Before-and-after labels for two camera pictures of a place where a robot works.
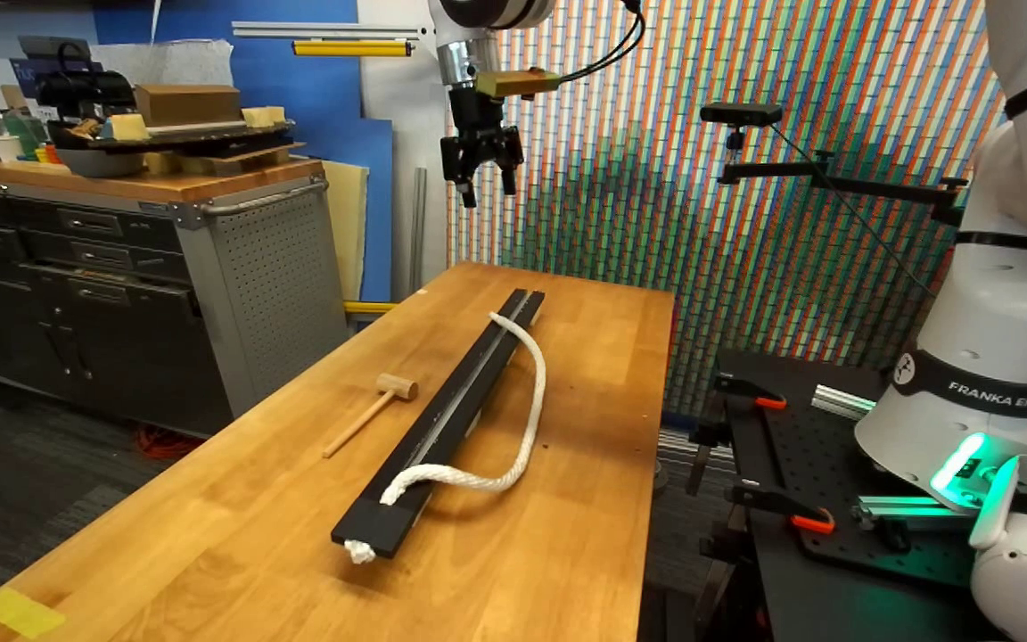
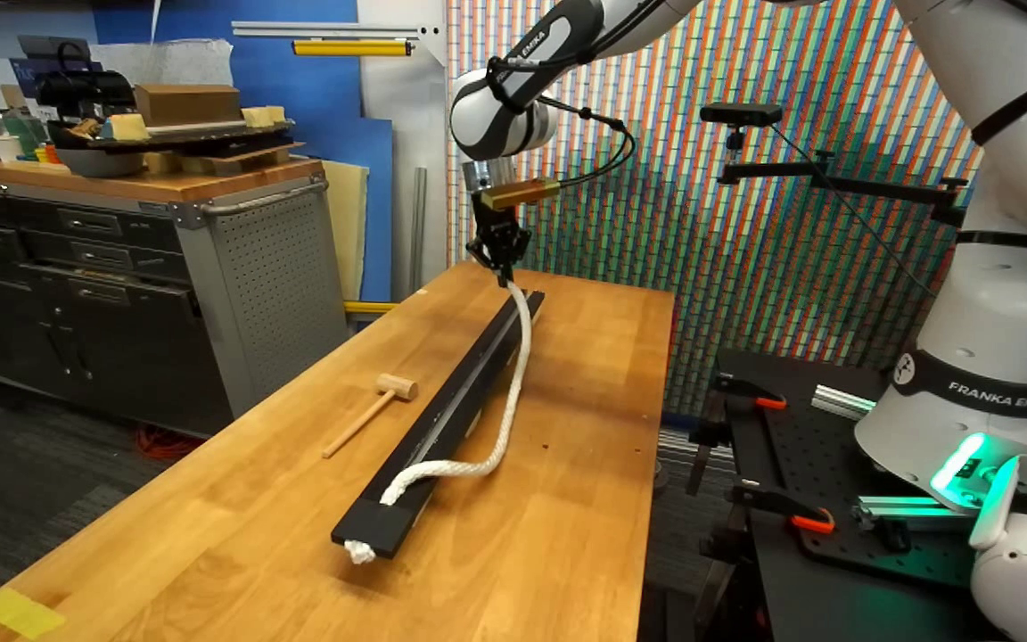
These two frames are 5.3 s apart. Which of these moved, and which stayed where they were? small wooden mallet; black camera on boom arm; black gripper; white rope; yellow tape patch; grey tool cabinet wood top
Moved: white rope; black gripper
Stayed: small wooden mallet; yellow tape patch; grey tool cabinet wood top; black camera on boom arm
